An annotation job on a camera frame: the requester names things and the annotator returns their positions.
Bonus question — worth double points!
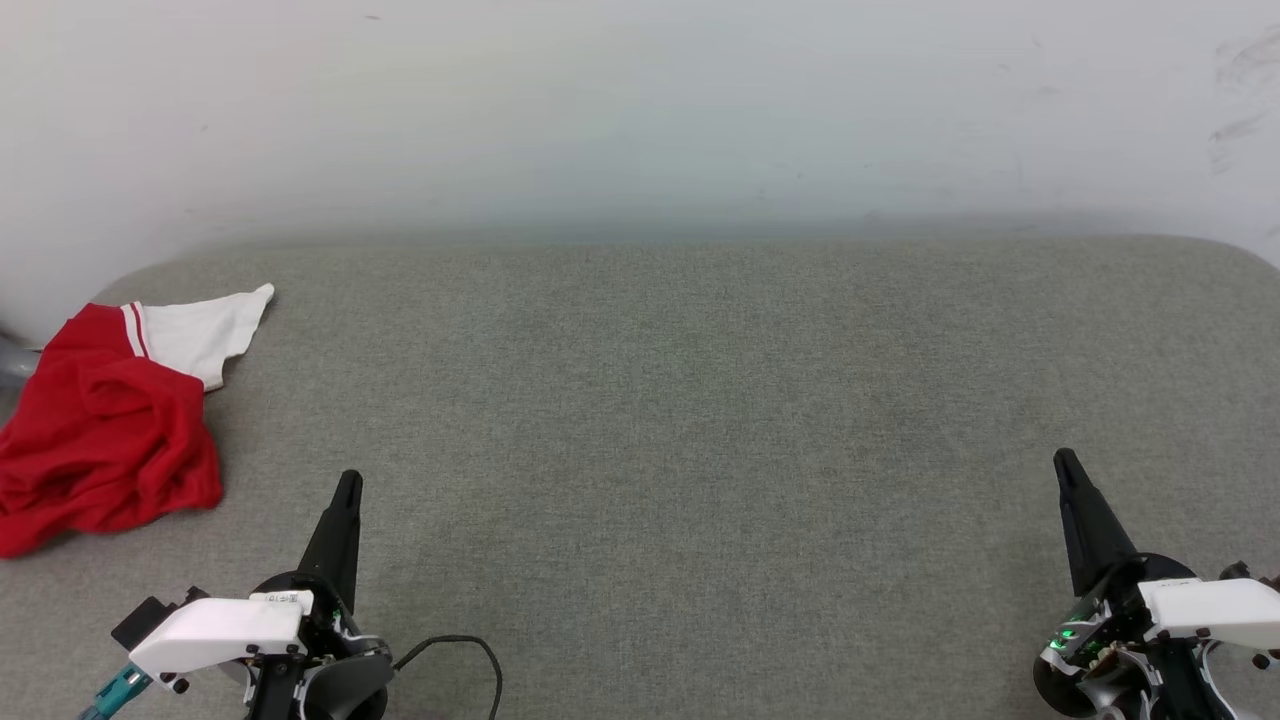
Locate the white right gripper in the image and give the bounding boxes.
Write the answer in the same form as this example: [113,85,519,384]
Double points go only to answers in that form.
[1033,448,1280,720]

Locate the teal cable connector plug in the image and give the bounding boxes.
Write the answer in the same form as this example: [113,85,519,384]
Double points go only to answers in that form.
[78,665,153,720]

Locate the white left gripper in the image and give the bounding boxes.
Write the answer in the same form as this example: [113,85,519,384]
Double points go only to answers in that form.
[128,470,364,720]

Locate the thin black cable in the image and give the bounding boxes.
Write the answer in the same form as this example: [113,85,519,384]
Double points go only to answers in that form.
[393,634,503,720]

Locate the thin white cable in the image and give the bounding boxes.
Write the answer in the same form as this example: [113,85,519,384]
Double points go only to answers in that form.
[1195,640,1246,720]

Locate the red and white t-shirt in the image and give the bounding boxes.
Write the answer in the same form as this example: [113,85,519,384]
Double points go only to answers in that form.
[0,283,276,559]

